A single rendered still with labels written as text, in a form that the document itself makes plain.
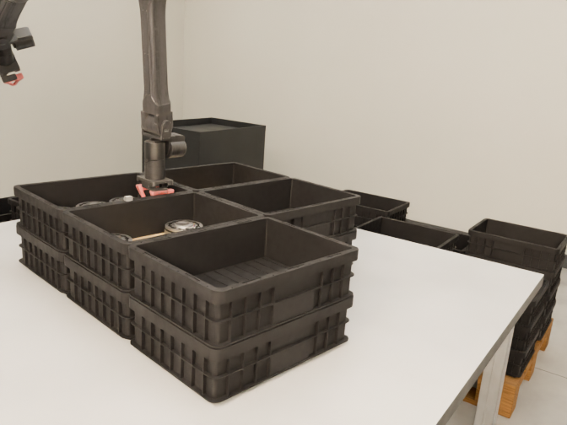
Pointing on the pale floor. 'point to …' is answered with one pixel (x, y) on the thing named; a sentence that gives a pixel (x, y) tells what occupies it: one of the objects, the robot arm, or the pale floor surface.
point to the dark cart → (217, 142)
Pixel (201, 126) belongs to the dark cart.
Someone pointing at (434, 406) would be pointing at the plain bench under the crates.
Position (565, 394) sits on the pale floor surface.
